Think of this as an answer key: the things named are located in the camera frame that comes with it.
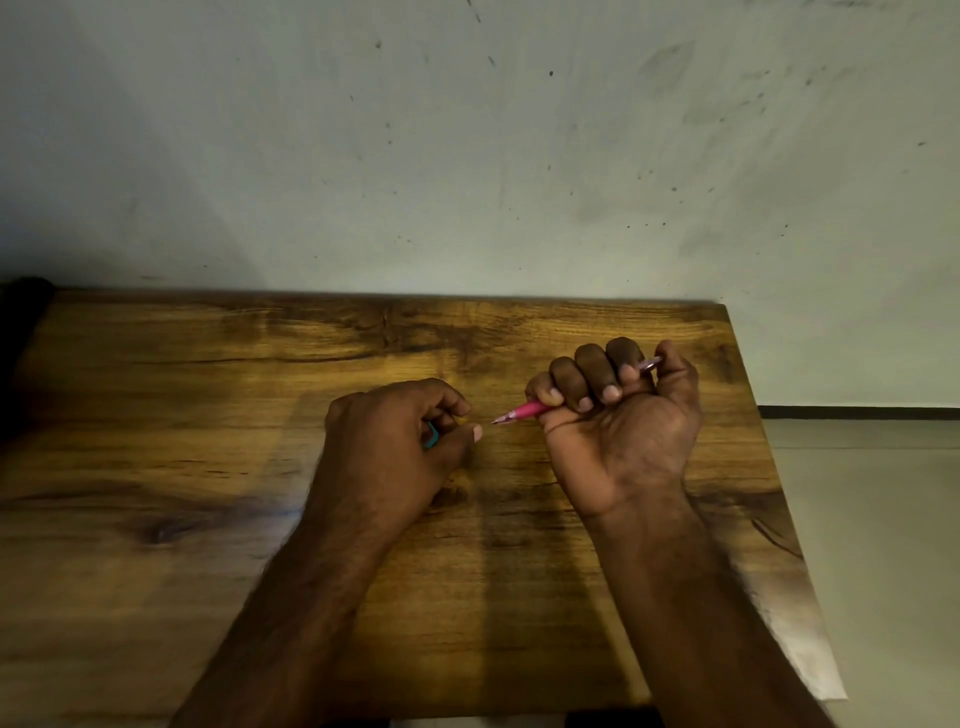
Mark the person's left hand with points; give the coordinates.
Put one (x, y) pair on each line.
(375, 450)

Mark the teal pen cap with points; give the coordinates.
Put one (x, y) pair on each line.
(431, 436)

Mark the person's left forearm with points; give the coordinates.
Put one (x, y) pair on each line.
(300, 622)

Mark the pink pen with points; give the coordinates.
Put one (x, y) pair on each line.
(529, 410)

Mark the person's right forearm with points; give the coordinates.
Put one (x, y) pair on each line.
(690, 615)

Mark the person's right thumb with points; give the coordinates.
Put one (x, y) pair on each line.
(679, 375)

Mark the person's left thumb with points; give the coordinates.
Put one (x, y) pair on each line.
(461, 442)

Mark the dark furniture piece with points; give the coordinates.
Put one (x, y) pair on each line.
(21, 352)

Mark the person's right little finger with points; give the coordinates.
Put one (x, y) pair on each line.
(541, 391)

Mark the person's right hand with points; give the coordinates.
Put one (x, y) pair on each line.
(622, 450)

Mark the person's right middle finger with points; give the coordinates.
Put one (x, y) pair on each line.
(598, 371)

